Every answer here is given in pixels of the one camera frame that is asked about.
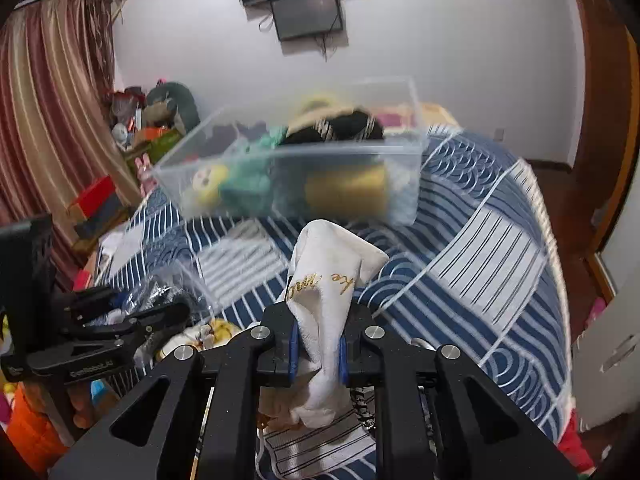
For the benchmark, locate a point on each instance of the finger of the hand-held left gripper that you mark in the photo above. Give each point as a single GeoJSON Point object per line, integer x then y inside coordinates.
{"type": "Point", "coordinates": [90, 302]}
{"type": "Point", "coordinates": [150, 317]}

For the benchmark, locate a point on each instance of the green plush toy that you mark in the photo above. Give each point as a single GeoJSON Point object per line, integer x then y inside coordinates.
{"type": "Point", "coordinates": [255, 170]}

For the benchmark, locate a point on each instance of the orange cloth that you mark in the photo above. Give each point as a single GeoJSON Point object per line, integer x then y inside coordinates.
{"type": "Point", "coordinates": [35, 430]}

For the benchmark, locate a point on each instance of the yellow and white plush toy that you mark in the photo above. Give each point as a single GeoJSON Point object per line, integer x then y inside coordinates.
{"type": "Point", "coordinates": [220, 332]}

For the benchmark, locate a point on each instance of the wooden door frame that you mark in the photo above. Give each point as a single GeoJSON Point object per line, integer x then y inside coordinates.
{"type": "Point", "coordinates": [600, 85]}

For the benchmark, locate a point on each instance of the clear plastic bag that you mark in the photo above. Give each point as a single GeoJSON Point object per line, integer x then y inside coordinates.
{"type": "Point", "coordinates": [170, 285]}

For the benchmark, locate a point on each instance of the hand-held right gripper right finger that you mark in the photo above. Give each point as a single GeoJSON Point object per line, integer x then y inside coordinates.
{"type": "Point", "coordinates": [343, 360]}

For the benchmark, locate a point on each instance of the small black wall screen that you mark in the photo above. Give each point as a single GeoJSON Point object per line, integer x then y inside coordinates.
{"type": "Point", "coordinates": [307, 12]}

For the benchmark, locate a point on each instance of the person's left hand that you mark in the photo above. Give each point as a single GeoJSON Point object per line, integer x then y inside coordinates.
{"type": "Point", "coordinates": [92, 405]}

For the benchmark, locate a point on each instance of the white sock with gold print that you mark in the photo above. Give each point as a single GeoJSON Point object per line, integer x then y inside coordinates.
{"type": "Point", "coordinates": [325, 310]}

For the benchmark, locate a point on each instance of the white paper sheet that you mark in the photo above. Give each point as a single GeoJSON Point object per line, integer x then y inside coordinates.
{"type": "Point", "coordinates": [122, 252]}

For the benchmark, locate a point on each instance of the black white striped sock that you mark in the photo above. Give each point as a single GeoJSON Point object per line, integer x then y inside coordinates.
{"type": "Point", "coordinates": [335, 122]}

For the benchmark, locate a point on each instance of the pile of plush toys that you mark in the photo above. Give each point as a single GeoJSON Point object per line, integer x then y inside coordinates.
{"type": "Point", "coordinates": [155, 120]}

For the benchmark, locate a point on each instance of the blue striped bed quilt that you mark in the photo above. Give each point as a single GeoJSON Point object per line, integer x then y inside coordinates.
{"type": "Point", "coordinates": [460, 240]}

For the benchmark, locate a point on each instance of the yellow cylinder plush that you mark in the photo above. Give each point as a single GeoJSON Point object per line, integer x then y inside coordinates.
{"type": "Point", "coordinates": [347, 187]}

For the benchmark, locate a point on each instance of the round yellow face plush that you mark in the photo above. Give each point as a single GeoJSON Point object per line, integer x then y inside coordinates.
{"type": "Point", "coordinates": [205, 187]}

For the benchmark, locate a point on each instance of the clear plastic storage box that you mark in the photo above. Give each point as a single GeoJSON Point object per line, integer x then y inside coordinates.
{"type": "Point", "coordinates": [350, 180]}

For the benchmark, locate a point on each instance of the red striped curtain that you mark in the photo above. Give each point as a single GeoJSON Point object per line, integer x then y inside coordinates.
{"type": "Point", "coordinates": [55, 125]}

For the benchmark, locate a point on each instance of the white cabinet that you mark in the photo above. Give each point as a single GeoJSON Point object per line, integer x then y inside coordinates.
{"type": "Point", "coordinates": [607, 370]}

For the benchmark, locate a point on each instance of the red box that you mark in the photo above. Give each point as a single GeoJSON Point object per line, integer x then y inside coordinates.
{"type": "Point", "coordinates": [95, 197]}

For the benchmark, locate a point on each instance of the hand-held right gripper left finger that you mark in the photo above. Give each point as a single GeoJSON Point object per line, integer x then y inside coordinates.
{"type": "Point", "coordinates": [295, 357]}

